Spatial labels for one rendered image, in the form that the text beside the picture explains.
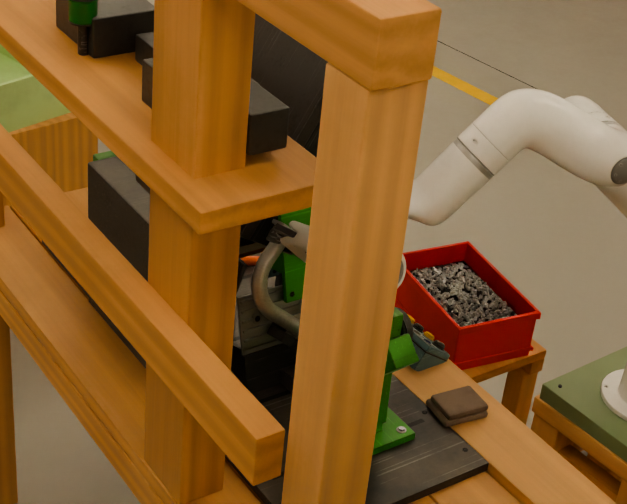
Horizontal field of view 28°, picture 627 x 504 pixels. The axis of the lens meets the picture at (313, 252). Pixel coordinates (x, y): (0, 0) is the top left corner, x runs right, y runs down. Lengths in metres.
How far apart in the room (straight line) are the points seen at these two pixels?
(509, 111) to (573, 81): 4.30
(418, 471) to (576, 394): 0.45
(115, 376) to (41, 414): 1.31
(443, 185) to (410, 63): 0.66
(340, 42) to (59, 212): 0.95
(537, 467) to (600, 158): 0.63
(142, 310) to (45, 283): 0.80
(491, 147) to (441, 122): 3.64
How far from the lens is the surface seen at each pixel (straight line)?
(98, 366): 2.58
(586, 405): 2.63
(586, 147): 2.13
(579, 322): 4.50
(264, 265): 2.35
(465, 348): 2.76
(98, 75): 2.19
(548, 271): 4.75
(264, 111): 1.89
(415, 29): 1.45
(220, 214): 1.81
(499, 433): 2.48
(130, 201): 2.41
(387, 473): 2.34
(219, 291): 2.01
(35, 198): 2.37
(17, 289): 2.81
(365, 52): 1.45
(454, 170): 2.10
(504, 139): 2.10
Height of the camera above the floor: 2.45
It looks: 32 degrees down
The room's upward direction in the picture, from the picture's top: 6 degrees clockwise
